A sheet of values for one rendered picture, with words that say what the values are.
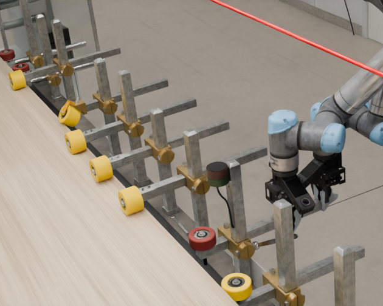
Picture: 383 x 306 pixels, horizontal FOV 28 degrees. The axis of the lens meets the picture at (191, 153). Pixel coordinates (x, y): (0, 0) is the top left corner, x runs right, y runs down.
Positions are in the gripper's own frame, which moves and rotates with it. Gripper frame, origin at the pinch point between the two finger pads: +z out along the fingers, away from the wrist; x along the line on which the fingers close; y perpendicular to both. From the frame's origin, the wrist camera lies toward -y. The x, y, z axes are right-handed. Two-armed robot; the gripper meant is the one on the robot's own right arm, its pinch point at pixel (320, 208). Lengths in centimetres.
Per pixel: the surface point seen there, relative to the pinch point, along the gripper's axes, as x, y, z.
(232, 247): -3.8, -34.7, -2.2
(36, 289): 5, -91, -7
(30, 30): 194, -32, -18
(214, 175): -6.1, -39.0, -29.7
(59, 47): 144, -33, -23
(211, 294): -25, -53, -7
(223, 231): 1.9, -34.2, -4.4
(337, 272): -53, -34, -24
